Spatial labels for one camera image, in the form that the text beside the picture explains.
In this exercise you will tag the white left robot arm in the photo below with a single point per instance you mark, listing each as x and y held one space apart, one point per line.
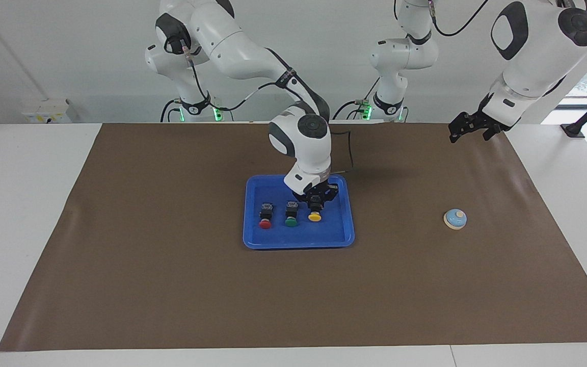
533 46

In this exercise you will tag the yellow push button switch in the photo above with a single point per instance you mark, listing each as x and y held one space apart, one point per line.
315 217

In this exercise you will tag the brown table mat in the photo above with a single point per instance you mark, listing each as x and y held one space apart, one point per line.
171 295

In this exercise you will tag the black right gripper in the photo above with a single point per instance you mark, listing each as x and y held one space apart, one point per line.
316 187

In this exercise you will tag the green push button switch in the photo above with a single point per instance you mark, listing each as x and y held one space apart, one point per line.
291 221

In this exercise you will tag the blue plastic tray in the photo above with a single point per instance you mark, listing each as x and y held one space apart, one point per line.
273 239

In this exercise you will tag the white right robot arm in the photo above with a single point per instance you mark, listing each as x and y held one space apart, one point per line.
242 46

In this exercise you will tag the white wall socket box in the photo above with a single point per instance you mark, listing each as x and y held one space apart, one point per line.
49 109

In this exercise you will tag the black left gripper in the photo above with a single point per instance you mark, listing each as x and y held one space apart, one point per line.
477 122

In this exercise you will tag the light blue call bell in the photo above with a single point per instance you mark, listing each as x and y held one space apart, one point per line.
455 219

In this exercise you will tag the red push button switch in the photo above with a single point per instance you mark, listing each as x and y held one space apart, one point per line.
265 223

